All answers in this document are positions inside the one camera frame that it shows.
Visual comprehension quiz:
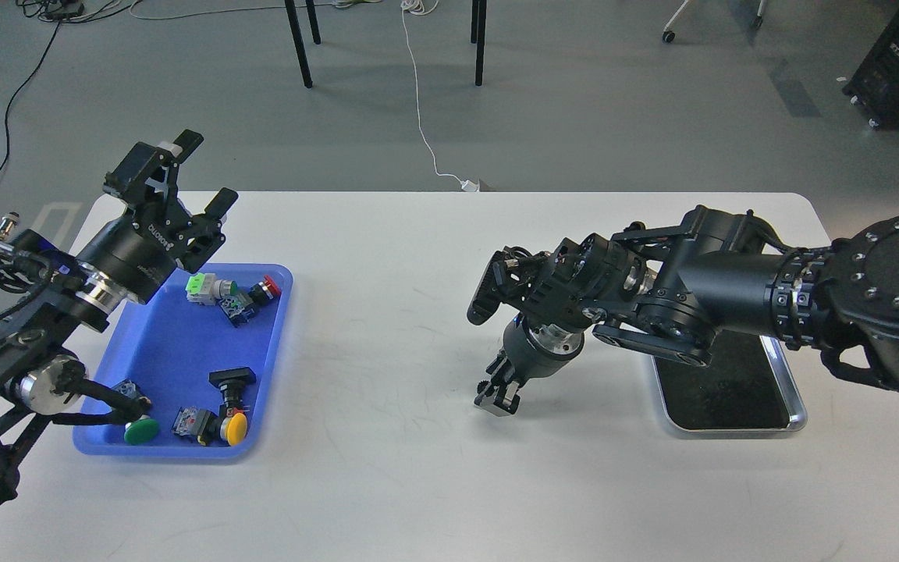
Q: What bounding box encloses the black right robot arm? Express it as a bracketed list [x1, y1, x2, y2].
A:
[467, 205, 899, 415]

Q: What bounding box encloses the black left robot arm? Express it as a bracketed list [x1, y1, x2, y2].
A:
[0, 130, 238, 505]

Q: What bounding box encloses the black table leg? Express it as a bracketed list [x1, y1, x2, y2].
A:
[470, 0, 488, 87]
[284, 0, 322, 89]

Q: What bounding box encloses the red push button switch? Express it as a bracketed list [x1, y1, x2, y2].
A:
[218, 275, 282, 327]

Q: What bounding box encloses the black push button switch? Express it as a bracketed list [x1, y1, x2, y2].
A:
[209, 367, 256, 410]

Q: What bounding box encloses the black table leg right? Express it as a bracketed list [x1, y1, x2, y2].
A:
[470, 0, 488, 87]

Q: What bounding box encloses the white cable on floor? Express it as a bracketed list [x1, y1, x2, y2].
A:
[400, 0, 481, 191]

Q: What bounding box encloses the light green push button switch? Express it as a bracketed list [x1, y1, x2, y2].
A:
[185, 272, 239, 306]

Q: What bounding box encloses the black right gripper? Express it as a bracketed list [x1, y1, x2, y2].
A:
[474, 318, 585, 416]

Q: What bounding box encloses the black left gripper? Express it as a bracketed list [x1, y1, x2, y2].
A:
[77, 130, 239, 304]

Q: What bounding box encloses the yellow push button switch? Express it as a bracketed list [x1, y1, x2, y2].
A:
[171, 407, 247, 446]

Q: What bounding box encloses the white chair base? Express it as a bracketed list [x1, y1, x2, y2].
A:
[660, 1, 772, 44]

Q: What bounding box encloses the silver metal tray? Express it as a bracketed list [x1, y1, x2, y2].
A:
[652, 331, 808, 439]

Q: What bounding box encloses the blue plastic tray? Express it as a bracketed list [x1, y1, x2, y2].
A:
[73, 263, 293, 461]

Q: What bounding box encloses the black table leg left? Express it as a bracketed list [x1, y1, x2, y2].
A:
[284, 0, 322, 89]

